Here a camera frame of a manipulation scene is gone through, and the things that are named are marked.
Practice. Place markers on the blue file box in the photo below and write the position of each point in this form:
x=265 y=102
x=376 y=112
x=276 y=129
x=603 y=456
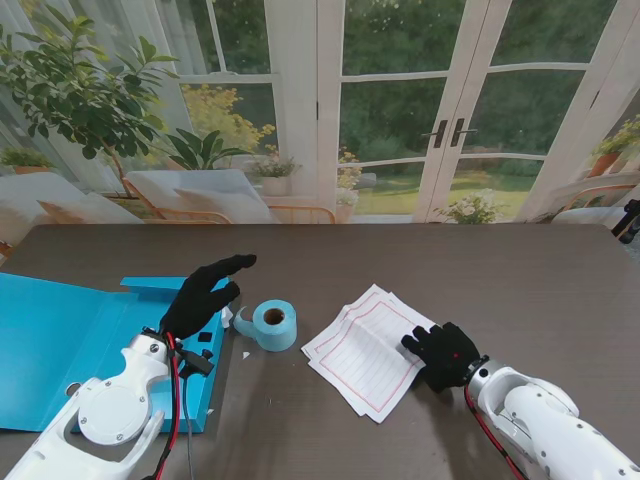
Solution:
x=50 y=340

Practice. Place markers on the printed garden room backdrop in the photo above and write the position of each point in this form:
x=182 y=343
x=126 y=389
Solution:
x=390 y=100

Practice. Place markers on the light blue label roll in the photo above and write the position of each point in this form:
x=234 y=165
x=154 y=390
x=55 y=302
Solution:
x=277 y=335

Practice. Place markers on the peeled white label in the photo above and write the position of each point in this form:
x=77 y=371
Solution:
x=227 y=317

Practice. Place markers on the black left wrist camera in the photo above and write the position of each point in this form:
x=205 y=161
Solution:
x=197 y=362

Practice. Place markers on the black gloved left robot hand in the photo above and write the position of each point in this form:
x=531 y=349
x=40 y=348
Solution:
x=200 y=300

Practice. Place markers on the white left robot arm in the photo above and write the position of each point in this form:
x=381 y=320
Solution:
x=115 y=405

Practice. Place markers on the black stand device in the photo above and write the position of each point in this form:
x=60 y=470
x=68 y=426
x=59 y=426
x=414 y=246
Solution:
x=631 y=215

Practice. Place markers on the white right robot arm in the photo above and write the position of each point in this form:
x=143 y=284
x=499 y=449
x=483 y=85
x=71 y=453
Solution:
x=550 y=420

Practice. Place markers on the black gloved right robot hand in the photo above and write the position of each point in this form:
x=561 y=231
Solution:
x=447 y=357

